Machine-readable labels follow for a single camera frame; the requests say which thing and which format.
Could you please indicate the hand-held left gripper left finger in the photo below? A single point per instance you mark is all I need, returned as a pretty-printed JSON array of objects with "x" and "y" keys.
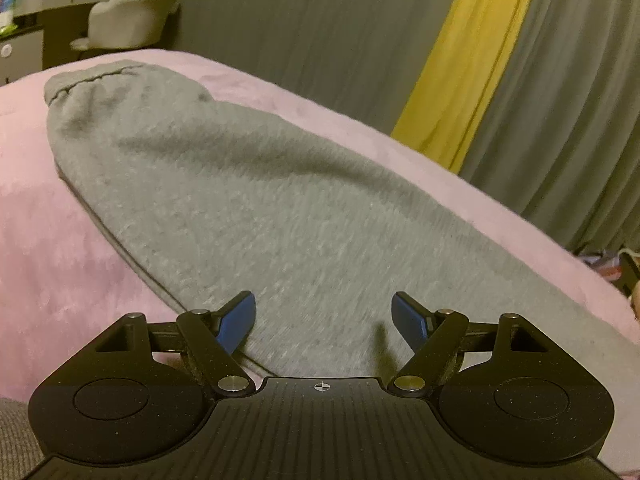
[{"x": 239, "y": 317}]

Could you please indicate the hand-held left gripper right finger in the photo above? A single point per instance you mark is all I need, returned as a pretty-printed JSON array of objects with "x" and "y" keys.
[{"x": 407, "y": 316}]

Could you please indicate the grey sweat pants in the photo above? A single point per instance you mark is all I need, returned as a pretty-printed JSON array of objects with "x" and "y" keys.
[{"x": 225, "y": 185}]

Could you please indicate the pink plush blanket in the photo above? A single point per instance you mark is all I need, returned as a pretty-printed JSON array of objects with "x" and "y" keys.
[{"x": 50, "y": 260}]

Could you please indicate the yellow curtain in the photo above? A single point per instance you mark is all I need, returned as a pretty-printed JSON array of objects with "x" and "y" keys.
[{"x": 470, "y": 60}]

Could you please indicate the grey curtain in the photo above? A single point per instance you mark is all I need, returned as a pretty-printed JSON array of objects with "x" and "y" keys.
[
  {"x": 310, "y": 25},
  {"x": 575, "y": 110}
]

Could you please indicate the grey plush chair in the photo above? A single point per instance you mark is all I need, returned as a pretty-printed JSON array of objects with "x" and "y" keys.
[{"x": 127, "y": 15}]

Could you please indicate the dark desk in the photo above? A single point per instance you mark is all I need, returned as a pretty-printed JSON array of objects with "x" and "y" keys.
[{"x": 55, "y": 20}]

